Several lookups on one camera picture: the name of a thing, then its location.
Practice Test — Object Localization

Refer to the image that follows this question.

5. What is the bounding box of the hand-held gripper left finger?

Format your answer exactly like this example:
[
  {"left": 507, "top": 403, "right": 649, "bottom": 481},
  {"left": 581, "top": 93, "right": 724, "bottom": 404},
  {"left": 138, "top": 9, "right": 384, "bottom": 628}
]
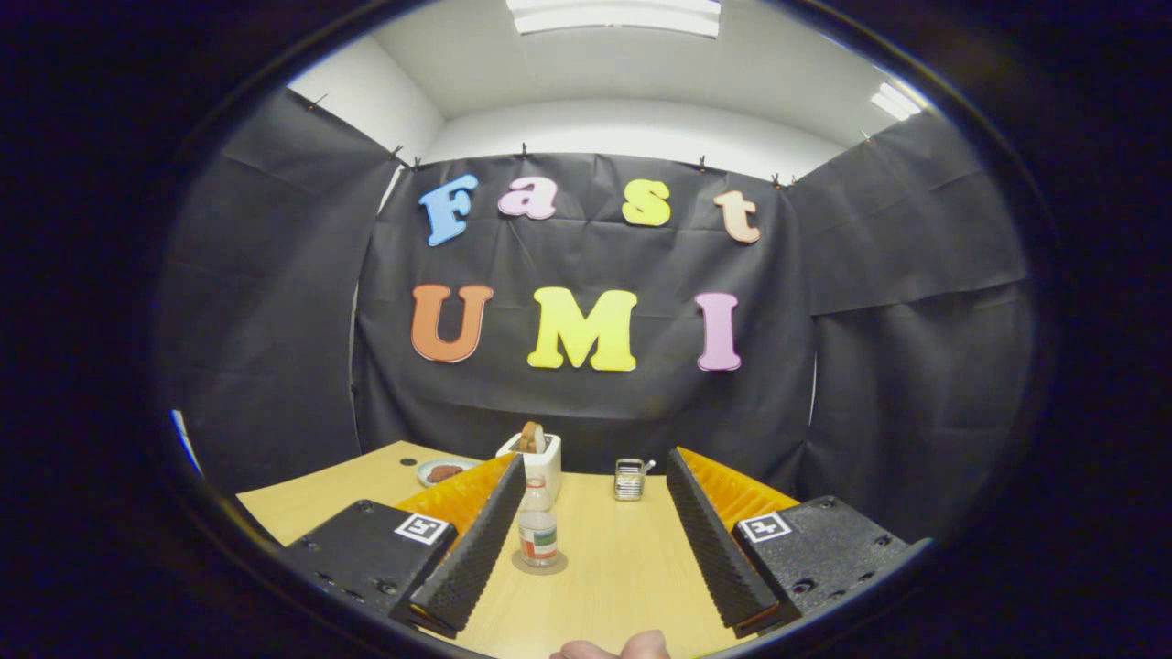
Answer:
[{"left": 275, "top": 451, "right": 527, "bottom": 639}]

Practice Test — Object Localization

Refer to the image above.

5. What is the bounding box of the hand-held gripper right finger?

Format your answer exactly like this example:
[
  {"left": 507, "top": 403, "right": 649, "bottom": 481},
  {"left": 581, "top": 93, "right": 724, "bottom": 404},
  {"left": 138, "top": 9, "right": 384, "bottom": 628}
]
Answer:
[{"left": 666, "top": 447, "right": 935, "bottom": 639}]

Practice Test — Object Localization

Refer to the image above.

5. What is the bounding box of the clear plastic juice bottle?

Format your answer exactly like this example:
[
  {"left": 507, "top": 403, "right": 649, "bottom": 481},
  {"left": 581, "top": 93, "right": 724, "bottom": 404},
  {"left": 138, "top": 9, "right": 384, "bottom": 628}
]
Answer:
[{"left": 517, "top": 476, "right": 559, "bottom": 568}]

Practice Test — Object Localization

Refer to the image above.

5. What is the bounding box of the round brown coaster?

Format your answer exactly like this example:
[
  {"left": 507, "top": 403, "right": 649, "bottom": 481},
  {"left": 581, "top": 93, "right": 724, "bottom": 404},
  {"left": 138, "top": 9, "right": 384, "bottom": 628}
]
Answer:
[{"left": 511, "top": 547, "right": 569, "bottom": 576}]

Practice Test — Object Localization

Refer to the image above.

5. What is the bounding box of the grey plate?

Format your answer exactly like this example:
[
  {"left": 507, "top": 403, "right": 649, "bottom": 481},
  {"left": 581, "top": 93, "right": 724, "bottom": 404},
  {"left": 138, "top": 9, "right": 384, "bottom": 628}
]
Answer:
[{"left": 416, "top": 457, "right": 479, "bottom": 488}]

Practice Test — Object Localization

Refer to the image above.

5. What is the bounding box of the wooden table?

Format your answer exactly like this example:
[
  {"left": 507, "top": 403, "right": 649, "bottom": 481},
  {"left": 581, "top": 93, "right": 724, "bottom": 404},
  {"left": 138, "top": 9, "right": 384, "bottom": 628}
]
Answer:
[{"left": 236, "top": 441, "right": 761, "bottom": 659}]

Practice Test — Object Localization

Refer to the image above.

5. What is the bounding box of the white toaster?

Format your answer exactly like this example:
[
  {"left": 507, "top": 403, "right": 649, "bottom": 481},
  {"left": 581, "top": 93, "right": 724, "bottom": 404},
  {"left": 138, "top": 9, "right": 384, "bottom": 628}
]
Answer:
[{"left": 495, "top": 432, "right": 563, "bottom": 509}]

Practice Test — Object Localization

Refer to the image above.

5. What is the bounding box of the small metal rack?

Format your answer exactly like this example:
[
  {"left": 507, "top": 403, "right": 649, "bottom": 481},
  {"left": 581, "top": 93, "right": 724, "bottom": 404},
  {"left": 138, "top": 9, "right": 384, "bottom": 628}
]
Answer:
[{"left": 613, "top": 458, "right": 657, "bottom": 502}]

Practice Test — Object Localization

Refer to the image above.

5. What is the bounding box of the black backdrop cloth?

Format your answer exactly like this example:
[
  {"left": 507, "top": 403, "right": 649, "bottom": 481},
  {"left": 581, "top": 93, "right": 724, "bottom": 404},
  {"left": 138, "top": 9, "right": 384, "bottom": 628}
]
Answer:
[{"left": 156, "top": 87, "right": 1036, "bottom": 541}]

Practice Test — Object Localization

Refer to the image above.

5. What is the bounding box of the small ceiling light panel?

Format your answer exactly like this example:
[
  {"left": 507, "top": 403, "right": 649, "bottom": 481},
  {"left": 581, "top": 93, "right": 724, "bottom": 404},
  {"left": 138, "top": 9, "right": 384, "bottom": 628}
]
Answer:
[{"left": 870, "top": 82, "right": 924, "bottom": 122}]

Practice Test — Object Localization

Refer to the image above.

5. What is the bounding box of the large ceiling light panel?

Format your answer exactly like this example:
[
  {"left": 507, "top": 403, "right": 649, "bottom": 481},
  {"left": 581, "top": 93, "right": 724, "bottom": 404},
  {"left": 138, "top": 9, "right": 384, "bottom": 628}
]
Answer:
[{"left": 506, "top": 0, "right": 722, "bottom": 39}]

